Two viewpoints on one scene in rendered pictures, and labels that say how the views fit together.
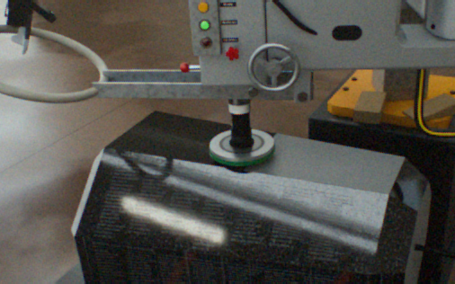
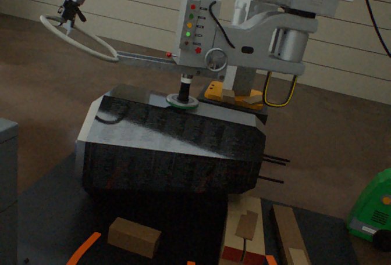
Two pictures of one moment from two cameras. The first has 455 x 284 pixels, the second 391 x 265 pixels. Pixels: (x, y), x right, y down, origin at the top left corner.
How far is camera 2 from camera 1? 0.86 m
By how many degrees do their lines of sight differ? 23
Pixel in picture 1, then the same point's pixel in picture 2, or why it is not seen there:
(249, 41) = (205, 46)
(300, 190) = (214, 122)
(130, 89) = (137, 61)
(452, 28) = (288, 56)
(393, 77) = (237, 83)
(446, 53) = (284, 66)
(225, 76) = (189, 61)
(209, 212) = (167, 131)
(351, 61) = (246, 63)
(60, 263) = (34, 173)
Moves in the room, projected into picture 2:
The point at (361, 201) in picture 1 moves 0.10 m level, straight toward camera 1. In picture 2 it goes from (243, 129) to (246, 135)
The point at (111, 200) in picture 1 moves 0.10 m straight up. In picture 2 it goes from (109, 122) to (110, 108)
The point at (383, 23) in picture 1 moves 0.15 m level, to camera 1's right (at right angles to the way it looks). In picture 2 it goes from (263, 48) to (283, 51)
